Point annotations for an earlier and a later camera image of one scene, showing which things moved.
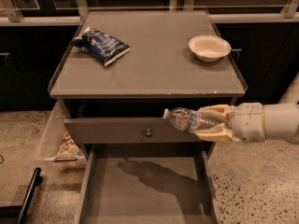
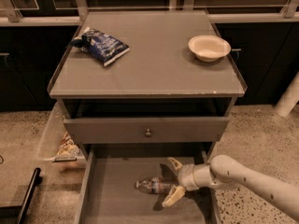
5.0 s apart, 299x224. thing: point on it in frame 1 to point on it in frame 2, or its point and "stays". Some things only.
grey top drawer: x=126 y=130 stays
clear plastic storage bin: x=60 y=148 stays
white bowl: x=209 y=49 stays
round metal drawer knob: x=148 y=133 stays
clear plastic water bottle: x=188 y=119 to x=155 y=185
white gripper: x=249 y=121 to x=185 y=176
